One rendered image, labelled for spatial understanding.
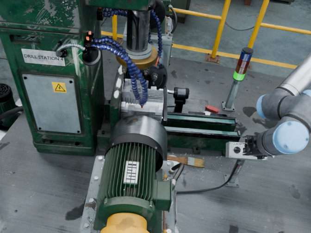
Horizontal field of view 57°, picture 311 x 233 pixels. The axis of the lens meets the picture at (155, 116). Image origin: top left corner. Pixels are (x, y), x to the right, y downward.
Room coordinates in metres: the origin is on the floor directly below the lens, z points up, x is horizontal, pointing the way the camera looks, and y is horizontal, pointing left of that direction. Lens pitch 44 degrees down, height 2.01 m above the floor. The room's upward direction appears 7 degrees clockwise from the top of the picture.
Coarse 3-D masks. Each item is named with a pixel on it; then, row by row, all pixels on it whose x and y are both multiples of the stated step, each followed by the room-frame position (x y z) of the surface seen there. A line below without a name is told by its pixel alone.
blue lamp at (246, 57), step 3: (243, 54) 1.38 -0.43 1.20; (246, 54) 1.37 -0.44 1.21; (249, 54) 1.37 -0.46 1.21; (252, 54) 1.39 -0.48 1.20; (240, 57) 1.39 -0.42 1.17; (243, 57) 1.37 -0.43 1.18; (246, 57) 1.37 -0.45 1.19; (249, 57) 1.37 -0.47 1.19; (243, 60) 1.37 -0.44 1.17; (246, 60) 1.37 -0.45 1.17; (249, 60) 1.38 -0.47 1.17
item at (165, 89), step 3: (165, 87) 1.23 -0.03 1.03; (165, 90) 1.20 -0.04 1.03; (168, 90) 1.21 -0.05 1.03; (165, 93) 1.18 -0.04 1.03; (165, 96) 1.15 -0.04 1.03; (165, 99) 1.13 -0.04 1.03; (165, 102) 1.11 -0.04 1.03; (165, 105) 1.08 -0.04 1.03; (165, 108) 1.06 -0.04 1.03; (165, 111) 1.04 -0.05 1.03; (165, 114) 1.02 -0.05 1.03; (162, 117) 1.00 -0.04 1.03; (165, 117) 1.00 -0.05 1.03; (162, 120) 0.99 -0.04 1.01; (165, 120) 0.98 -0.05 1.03; (162, 123) 0.98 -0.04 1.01; (165, 123) 0.98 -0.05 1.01
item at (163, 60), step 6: (156, 48) 1.41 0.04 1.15; (162, 54) 1.39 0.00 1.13; (162, 60) 1.34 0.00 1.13; (156, 66) 1.28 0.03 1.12; (162, 66) 1.29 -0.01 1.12; (150, 72) 1.28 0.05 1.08; (156, 72) 1.28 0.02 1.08; (162, 72) 1.29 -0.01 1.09; (126, 78) 1.28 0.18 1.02; (144, 78) 1.28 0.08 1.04; (150, 78) 1.28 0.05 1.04; (156, 78) 1.25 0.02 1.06; (162, 78) 1.28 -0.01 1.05; (150, 84) 1.28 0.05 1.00; (156, 84) 1.28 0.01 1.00; (162, 84) 1.29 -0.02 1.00
